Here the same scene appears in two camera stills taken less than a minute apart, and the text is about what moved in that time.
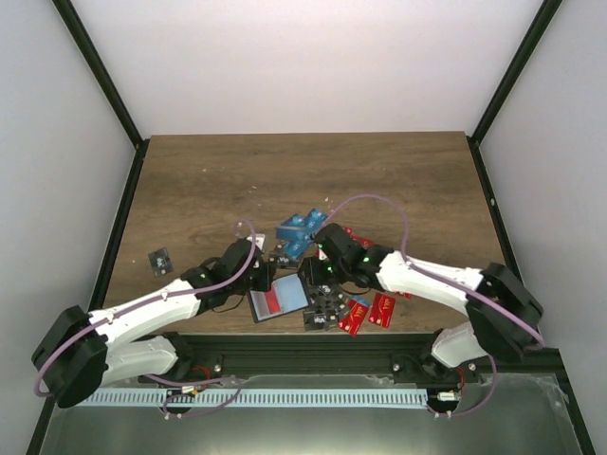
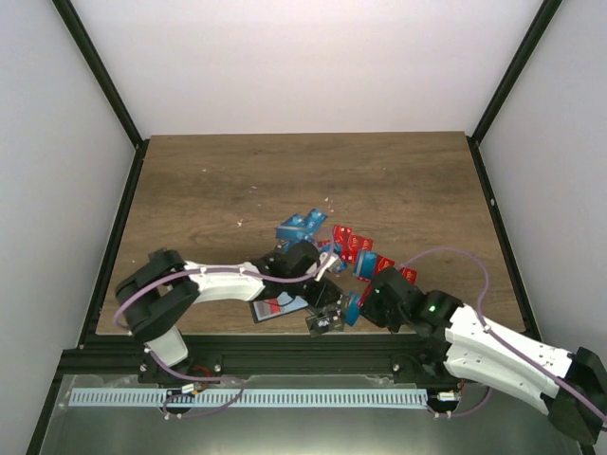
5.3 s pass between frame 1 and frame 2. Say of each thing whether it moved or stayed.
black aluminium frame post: stayed
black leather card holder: stayed
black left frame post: stayed
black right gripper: moved
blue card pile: stayed
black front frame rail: stayed
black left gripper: moved
